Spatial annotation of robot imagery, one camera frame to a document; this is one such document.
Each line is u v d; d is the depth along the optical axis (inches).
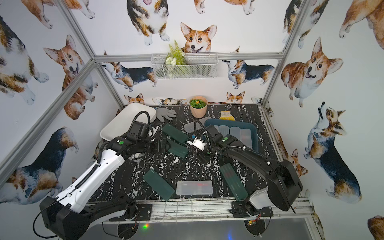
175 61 32.2
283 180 17.0
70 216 14.5
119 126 42.7
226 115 44.9
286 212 16.9
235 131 40.2
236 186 31.6
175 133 41.0
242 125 40.8
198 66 36.4
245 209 26.6
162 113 44.6
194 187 31.7
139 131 22.7
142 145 24.1
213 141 24.7
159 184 32.2
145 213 29.0
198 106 41.6
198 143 28.2
